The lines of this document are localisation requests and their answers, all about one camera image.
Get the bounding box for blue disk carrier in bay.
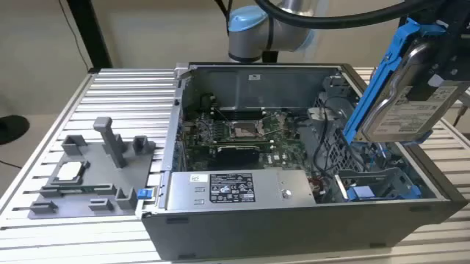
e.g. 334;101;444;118
348;185;421;200

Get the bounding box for black graphics card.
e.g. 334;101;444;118
215;145;262;169

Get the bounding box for grey perforated disk bay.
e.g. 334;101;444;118
297;92;372;177

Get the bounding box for grey parts rack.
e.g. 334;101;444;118
28;117;159;220

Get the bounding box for silver power supply unit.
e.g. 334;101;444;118
163;169;318;211

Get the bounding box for green motherboard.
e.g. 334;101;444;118
182;107;317;173

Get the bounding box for thin black wall wire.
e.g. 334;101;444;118
58;0;91;74

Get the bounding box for silver CPU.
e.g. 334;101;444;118
58;162;84;181

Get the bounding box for black vertical post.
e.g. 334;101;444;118
66;0;114;74

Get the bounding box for hard disk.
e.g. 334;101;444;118
344;18;461;145

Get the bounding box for red wire bundle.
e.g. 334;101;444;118
307;178;326;196

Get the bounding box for black looping wire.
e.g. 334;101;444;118
314;95;354;177

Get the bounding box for green RAM stick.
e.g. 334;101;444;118
42;184;111;193

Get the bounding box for black round stand base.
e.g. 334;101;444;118
0;114;31;145

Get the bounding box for dark grey PC case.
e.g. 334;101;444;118
135;62;469;261

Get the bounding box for black installed RAM sticks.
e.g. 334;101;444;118
217;108;266;117

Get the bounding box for CPU socket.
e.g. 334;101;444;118
227;119;267;140

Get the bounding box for blue disk wire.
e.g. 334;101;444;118
369;144;390;173

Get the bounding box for black cables behind arm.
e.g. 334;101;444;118
211;0;237;38

